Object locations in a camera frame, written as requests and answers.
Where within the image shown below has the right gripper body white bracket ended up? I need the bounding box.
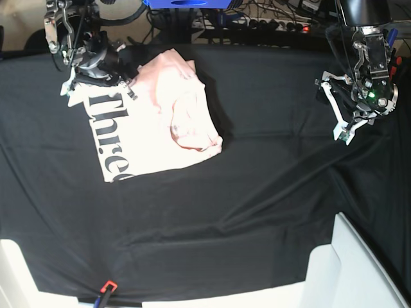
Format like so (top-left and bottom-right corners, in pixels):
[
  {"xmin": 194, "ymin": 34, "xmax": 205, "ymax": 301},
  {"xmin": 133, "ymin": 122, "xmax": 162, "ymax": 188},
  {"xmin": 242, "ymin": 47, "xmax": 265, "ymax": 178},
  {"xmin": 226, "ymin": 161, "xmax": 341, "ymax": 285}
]
[{"xmin": 60, "ymin": 69, "xmax": 137, "ymax": 100}]

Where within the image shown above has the blue pen with red tip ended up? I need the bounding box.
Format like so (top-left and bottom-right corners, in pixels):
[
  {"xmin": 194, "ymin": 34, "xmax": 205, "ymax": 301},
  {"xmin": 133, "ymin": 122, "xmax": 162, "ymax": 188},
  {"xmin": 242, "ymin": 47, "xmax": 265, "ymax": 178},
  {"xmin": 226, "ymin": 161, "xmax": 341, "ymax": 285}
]
[{"xmin": 93, "ymin": 289, "xmax": 112, "ymax": 308}]

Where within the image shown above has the red and black clip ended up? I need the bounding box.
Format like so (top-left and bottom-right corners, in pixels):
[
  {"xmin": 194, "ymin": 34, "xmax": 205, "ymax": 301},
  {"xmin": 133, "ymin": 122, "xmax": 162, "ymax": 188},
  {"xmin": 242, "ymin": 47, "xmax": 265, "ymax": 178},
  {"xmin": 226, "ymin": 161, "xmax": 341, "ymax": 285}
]
[{"xmin": 100, "ymin": 280, "xmax": 118, "ymax": 294}]

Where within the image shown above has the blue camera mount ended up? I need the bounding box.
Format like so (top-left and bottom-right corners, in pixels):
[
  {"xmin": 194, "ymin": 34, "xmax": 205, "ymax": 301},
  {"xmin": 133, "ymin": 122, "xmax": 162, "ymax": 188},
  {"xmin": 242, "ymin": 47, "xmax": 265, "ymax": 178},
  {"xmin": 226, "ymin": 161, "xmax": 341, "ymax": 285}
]
[{"xmin": 143, "ymin": 0, "xmax": 231, "ymax": 9}]

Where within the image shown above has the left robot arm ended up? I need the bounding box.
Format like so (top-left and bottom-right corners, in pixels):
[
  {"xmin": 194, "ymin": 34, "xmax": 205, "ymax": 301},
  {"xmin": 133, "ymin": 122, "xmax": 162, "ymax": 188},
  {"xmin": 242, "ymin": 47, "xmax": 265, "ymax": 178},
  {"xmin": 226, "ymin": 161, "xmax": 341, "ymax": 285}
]
[{"xmin": 316, "ymin": 1, "xmax": 399, "ymax": 144}]

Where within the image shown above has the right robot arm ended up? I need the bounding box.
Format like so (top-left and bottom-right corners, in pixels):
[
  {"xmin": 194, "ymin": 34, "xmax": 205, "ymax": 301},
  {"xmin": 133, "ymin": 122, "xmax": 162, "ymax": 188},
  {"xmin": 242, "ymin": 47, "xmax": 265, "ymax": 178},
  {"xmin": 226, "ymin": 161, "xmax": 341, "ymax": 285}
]
[{"xmin": 44, "ymin": 0, "xmax": 147, "ymax": 99}]

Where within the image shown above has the red and black clamp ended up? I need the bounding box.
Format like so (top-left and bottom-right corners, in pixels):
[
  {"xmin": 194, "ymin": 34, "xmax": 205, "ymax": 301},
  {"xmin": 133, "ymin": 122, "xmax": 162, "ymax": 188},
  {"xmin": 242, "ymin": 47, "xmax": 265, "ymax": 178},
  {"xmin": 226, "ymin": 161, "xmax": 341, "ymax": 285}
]
[{"xmin": 389, "ymin": 56, "xmax": 403, "ymax": 82}]

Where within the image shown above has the black table cloth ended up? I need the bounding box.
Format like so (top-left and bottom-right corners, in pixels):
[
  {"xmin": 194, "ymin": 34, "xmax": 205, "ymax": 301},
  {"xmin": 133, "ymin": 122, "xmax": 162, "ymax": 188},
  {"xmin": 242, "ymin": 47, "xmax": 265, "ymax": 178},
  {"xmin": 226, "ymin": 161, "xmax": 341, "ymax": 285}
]
[{"xmin": 1, "ymin": 45, "xmax": 410, "ymax": 303}]

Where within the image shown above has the pink T-shirt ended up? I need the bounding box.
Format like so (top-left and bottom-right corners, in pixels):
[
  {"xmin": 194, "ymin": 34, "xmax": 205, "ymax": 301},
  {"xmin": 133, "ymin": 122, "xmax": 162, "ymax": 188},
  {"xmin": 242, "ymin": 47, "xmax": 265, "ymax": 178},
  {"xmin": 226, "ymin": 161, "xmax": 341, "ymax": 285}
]
[{"xmin": 66, "ymin": 47, "xmax": 224, "ymax": 184}]

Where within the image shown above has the black power strip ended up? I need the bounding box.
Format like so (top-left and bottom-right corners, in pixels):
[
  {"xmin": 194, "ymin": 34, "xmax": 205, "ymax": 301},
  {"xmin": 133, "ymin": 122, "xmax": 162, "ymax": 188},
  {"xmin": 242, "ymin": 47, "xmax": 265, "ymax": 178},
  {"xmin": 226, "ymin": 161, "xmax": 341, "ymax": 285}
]
[{"xmin": 192, "ymin": 17, "xmax": 312, "ymax": 33}]

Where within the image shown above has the blue handled tool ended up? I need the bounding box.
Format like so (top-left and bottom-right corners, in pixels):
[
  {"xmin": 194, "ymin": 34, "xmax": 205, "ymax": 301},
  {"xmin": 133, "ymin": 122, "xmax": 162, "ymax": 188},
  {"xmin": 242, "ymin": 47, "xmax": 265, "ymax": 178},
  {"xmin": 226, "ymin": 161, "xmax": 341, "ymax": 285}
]
[{"xmin": 386, "ymin": 28, "xmax": 398, "ymax": 49}]

